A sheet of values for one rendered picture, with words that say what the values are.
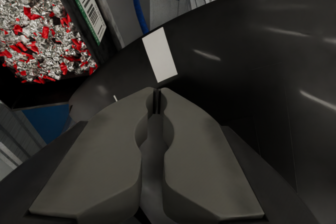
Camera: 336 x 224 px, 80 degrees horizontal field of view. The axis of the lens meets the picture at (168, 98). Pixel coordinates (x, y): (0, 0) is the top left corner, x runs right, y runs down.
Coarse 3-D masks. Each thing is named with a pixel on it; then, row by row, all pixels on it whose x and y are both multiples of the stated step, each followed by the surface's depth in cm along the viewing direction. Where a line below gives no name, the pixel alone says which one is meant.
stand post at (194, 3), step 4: (192, 0) 92; (196, 0) 92; (200, 0) 92; (204, 0) 94; (208, 0) 93; (188, 4) 96; (192, 4) 89; (196, 4) 89; (200, 4) 90; (188, 8) 96; (192, 8) 86
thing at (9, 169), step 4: (0, 160) 100; (0, 164) 98; (4, 164) 99; (0, 168) 97; (4, 168) 97; (8, 168) 97; (0, 172) 96; (4, 172) 96; (8, 172) 96; (0, 176) 95; (4, 176) 95; (0, 180) 94
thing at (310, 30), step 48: (240, 0) 11; (288, 0) 10; (144, 48) 14; (192, 48) 12; (240, 48) 11; (288, 48) 10; (96, 96) 17; (192, 96) 12; (240, 96) 11; (288, 96) 10; (144, 144) 15; (288, 144) 10; (144, 192) 17
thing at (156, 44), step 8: (152, 32) 13; (160, 32) 13; (144, 40) 14; (152, 40) 13; (160, 40) 13; (152, 48) 13; (160, 48) 13; (168, 48) 13; (152, 56) 14; (160, 56) 13; (168, 56) 13; (152, 64) 14; (160, 64) 13; (168, 64) 13; (160, 72) 13; (168, 72) 13; (176, 72) 13; (160, 80) 14
